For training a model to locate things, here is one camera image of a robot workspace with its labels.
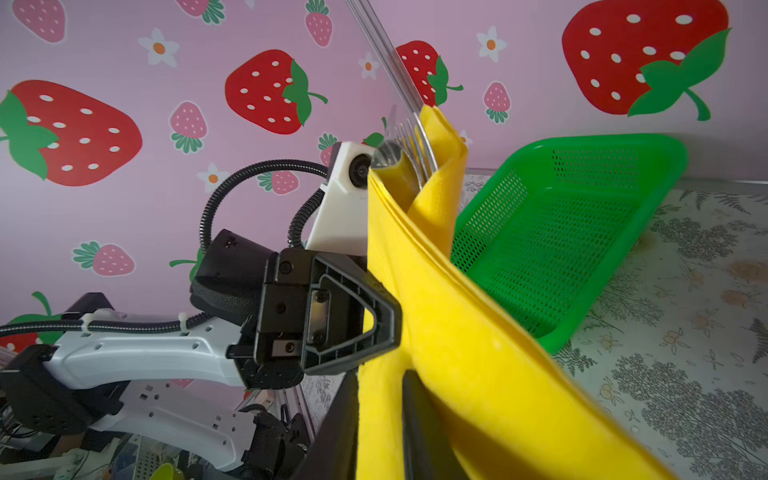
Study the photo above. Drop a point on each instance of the yellow paper napkin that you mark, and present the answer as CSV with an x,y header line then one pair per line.
x,y
508,410

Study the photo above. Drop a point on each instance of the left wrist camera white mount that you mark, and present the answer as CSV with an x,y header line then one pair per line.
x,y
341,221

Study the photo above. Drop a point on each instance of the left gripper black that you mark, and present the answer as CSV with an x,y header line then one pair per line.
x,y
298,311

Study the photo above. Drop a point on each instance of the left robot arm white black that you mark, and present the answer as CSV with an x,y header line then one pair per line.
x,y
108,373

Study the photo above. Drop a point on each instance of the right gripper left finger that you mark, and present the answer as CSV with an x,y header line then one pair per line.
x,y
333,454

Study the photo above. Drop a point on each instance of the green plastic basket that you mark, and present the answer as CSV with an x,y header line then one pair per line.
x,y
550,228

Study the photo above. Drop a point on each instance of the silver spoon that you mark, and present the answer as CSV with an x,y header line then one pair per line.
x,y
391,155

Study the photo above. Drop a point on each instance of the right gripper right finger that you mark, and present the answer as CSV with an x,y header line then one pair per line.
x,y
426,448

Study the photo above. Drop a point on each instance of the silver fork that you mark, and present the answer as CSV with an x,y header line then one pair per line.
x,y
411,135

